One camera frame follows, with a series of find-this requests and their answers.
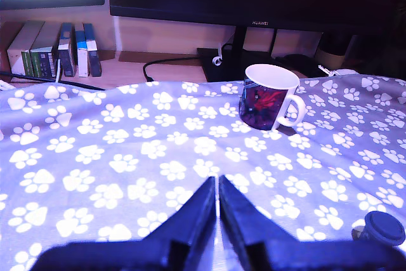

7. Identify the dark round coffee capsule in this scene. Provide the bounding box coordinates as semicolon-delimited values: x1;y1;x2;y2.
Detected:
351;211;406;247

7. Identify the paw print cloth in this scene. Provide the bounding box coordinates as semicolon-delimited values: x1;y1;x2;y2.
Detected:
0;76;406;271

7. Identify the purple printed white mug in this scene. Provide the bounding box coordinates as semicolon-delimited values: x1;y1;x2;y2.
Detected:
238;63;307;131

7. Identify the beige round container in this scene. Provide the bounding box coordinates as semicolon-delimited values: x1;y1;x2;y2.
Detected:
315;34;347;69

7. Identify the tall blue and white box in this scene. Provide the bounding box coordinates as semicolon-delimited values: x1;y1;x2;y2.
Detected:
82;22;103;77

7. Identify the slim blue and white box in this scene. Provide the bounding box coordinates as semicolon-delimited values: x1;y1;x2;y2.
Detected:
74;29;89;78

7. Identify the tall blue and black box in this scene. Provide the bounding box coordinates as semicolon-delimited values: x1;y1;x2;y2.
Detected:
58;22;77;77

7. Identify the white cable strap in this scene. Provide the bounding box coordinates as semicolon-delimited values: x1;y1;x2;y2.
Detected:
211;44;224;67

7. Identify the black desk cable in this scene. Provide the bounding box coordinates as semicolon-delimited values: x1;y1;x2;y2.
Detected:
142;56;204;83
0;70;106;91

